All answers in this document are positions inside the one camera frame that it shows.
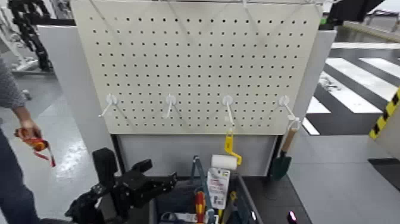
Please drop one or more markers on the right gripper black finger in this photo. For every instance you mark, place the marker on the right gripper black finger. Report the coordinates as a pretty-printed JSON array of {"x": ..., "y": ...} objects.
[{"x": 292, "y": 217}]

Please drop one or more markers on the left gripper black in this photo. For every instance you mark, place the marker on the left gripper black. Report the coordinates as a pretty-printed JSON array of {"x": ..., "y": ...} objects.
[{"x": 136, "y": 189}]

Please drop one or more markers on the red yellow screwdriver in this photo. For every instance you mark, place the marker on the red yellow screwdriver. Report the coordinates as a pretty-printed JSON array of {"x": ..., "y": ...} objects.
[{"x": 200, "y": 206}]

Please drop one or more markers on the orange red hand tool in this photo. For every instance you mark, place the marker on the orange red hand tool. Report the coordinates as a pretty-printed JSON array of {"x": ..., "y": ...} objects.
[{"x": 37, "y": 144}]

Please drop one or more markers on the gray sleeved person forearm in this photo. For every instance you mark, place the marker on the gray sleeved person forearm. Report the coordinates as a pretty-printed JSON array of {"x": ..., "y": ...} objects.
[{"x": 9, "y": 87}]

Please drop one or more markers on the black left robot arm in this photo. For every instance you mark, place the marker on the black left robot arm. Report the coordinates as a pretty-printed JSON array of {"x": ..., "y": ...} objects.
[{"x": 104, "y": 169}]

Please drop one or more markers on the gray plastic crate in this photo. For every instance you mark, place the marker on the gray plastic crate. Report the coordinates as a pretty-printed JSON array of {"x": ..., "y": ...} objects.
[{"x": 184, "y": 200}]

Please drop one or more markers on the yellow tool in crate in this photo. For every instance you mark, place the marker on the yellow tool in crate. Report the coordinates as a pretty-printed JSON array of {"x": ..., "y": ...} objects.
[{"x": 232, "y": 197}]

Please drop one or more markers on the person's bare hand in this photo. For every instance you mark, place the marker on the person's bare hand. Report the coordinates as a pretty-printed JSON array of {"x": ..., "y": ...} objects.
[{"x": 30, "y": 127}]

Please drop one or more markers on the blue bar clamp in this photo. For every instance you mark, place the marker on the blue bar clamp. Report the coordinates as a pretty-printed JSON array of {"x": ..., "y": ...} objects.
[{"x": 200, "y": 175}]

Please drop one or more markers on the white printed product tag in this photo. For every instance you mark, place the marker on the white printed product tag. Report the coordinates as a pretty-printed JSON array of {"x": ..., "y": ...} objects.
[{"x": 218, "y": 187}]

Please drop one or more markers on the white pegboard hook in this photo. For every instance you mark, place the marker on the white pegboard hook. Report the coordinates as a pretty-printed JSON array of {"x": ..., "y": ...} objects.
[
  {"x": 227, "y": 100},
  {"x": 171, "y": 100},
  {"x": 284, "y": 100},
  {"x": 111, "y": 100}
]

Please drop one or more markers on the black floor mat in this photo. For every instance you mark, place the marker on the black floor mat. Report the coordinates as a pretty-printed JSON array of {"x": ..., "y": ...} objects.
[{"x": 387, "y": 172}]

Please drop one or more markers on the white partition panel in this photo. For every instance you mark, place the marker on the white partition panel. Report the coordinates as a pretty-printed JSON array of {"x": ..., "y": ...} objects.
[{"x": 72, "y": 94}]

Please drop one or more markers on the cream perforated pegboard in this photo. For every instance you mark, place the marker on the cream perforated pegboard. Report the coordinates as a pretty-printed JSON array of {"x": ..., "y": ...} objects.
[{"x": 200, "y": 62}]

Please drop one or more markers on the yellow black tool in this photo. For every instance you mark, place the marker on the yellow black tool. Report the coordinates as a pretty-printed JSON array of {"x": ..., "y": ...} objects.
[{"x": 386, "y": 114}]

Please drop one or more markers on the black monitor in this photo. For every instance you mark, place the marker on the black monitor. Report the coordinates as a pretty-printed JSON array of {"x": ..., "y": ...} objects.
[{"x": 350, "y": 11}]

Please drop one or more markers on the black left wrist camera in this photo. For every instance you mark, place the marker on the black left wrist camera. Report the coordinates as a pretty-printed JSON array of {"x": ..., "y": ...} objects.
[{"x": 142, "y": 165}]

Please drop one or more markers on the black table frame post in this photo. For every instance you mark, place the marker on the black table frame post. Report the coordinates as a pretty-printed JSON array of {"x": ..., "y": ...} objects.
[
  {"x": 118, "y": 147},
  {"x": 272, "y": 156}
]

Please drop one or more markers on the white machine frame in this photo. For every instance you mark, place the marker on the white machine frame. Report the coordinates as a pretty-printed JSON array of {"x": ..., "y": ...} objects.
[{"x": 18, "y": 62}]

